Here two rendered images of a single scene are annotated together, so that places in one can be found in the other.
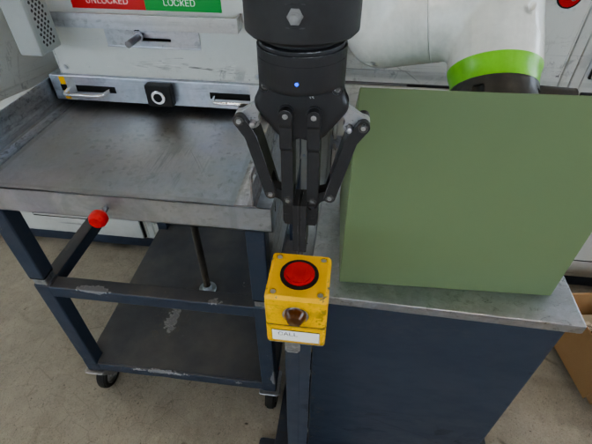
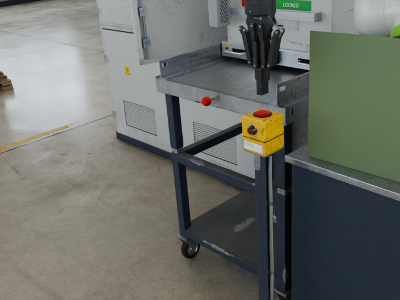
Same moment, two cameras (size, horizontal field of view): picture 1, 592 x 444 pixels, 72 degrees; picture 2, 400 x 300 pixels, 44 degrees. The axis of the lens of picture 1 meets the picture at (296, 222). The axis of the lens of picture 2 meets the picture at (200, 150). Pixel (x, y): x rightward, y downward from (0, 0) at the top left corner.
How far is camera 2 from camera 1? 0.96 m
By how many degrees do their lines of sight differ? 38
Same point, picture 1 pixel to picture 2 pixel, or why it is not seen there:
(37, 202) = (186, 91)
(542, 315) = not seen: outside the picture
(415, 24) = (378, 12)
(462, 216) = (367, 112)
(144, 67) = not seen: hidden behind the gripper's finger
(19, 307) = (162, 201)
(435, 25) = (387, 12)
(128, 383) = (198, 262)
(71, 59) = (234, 34)
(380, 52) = (363, 28)
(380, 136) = (320, 56)
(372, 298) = (318, 165)
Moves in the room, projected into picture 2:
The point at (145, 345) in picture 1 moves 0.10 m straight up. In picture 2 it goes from (217, 232) to (215, 212)
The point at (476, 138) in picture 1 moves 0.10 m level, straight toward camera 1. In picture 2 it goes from (363, 61) to (329, 68)
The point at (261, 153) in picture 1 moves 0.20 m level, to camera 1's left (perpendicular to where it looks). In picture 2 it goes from (246, 42) to (186, 37)
